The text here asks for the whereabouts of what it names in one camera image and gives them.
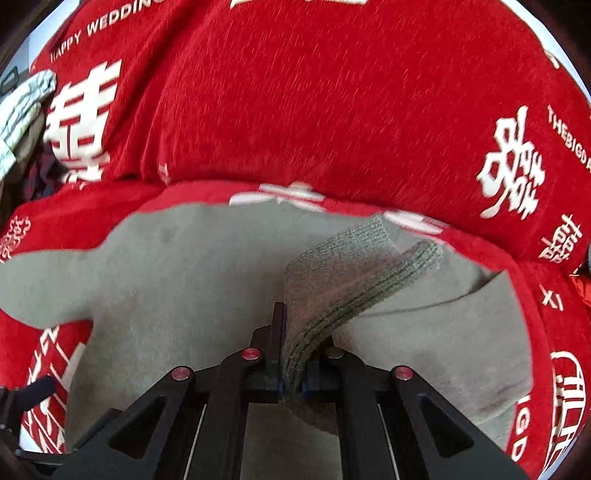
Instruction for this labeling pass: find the grey knit sweater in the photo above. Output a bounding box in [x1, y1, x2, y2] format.
[1, 203, 533, 479]

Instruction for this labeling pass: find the red wedding seat cover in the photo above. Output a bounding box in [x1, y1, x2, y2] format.
[1, 181, 590, 475]

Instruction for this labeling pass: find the dark plaid garment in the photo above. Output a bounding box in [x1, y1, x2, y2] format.
[22, 146, 67, 202]

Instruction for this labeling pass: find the red embroidered pillow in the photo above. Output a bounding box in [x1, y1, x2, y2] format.
[570, 273, 591, 307]

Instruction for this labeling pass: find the white green patterned cloth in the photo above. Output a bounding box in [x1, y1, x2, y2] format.
[1, 70, 56, 180]

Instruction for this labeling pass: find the red wedding back cushion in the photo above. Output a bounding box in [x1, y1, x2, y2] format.
[33, 1, 590, 271]

